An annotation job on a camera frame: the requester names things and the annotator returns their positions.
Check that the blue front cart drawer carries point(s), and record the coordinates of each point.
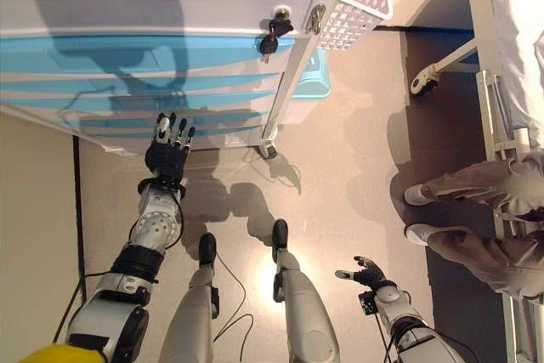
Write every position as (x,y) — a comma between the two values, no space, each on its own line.
(51,100)
(42,55)
(221,132)
(42,83)
(127,118)

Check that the white sheeted mattress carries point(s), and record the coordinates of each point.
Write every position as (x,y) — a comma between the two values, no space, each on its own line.
(518,40)

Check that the bed caster wheel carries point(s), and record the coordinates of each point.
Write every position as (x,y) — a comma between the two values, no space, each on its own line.
(423,82)

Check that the grey robot leg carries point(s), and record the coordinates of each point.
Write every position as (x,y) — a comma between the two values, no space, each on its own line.
(195,316)
(306,307)

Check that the grey robot right leg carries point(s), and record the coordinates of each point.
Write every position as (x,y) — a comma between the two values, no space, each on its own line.
(306,307)

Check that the yellow shoulder cover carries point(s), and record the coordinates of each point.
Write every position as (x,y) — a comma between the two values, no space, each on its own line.
(59,354)

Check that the white blue medical cart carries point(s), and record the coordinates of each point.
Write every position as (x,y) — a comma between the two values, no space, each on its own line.
(170,1)

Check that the cart caster wheel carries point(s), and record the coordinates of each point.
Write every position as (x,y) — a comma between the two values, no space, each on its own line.
(270,150)

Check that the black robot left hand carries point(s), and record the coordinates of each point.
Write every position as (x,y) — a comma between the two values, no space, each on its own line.
(168,161)

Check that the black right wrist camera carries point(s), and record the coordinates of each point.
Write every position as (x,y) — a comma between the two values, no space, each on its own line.
(367,303)

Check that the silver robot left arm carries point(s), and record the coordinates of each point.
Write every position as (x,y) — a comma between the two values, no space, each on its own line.
(155,222)

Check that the person in grey trousers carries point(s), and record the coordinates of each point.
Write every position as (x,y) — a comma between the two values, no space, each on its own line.
(489,252)

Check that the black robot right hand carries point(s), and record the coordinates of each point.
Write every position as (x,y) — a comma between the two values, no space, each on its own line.
(372,276)

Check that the white lattice basket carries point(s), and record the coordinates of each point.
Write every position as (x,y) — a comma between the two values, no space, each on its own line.
(353,14)

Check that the black cart keys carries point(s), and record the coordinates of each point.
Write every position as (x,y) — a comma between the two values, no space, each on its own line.
(272,42)

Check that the white shoe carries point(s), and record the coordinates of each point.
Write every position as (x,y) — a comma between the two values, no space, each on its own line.
(418,234)
(414,195)

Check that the silver cart latch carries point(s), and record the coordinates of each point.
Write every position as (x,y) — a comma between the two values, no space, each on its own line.
(314,18)

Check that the white bin blue lid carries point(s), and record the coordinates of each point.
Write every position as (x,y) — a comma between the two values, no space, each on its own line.
(312,82)

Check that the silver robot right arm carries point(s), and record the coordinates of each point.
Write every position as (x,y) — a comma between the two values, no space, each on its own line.
(395,299)

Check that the grey robot left leg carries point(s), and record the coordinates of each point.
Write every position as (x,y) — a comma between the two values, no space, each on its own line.
(195,316)

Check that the cream hospital bed frame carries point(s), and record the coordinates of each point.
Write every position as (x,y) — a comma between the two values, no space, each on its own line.
(480,18)

